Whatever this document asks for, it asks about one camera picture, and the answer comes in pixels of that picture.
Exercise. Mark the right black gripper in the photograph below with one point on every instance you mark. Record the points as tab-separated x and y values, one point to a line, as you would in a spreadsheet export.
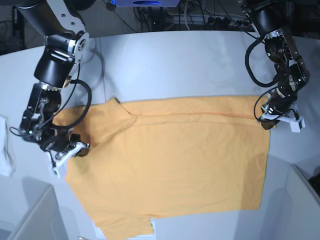
60	141

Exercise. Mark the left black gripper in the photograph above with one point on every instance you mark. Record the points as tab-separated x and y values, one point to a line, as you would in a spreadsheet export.
277	105

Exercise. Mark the yellow T-shirt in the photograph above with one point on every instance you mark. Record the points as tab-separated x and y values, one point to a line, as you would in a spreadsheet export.
170	157

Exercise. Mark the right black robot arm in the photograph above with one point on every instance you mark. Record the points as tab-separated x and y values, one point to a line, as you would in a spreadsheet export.
65	39

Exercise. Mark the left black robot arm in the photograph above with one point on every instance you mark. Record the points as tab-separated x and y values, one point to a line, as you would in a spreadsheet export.
271	25

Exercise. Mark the white cloth at edge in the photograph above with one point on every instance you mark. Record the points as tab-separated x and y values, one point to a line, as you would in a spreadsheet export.
7	166

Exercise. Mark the white slotted table plate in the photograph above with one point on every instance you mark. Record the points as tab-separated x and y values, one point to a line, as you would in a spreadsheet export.
123	229

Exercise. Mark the blue device box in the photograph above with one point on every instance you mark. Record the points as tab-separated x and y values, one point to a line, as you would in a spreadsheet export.
145	3

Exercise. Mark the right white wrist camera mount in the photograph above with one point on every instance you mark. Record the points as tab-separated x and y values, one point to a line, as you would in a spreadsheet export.
59	160

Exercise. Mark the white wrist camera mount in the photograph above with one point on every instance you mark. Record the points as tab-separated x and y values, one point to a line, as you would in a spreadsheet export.
292	117
59	160

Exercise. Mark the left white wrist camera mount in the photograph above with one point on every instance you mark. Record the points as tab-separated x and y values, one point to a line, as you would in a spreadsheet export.
292	117

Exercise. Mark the left grey bin wall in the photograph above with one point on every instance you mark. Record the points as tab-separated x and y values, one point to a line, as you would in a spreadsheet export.
43	220

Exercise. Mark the grey bin wall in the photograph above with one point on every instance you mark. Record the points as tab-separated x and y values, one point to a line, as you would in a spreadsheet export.
304	221
43	220

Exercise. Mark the right grey bin wall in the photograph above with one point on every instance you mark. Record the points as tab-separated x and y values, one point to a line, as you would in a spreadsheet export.
304	221

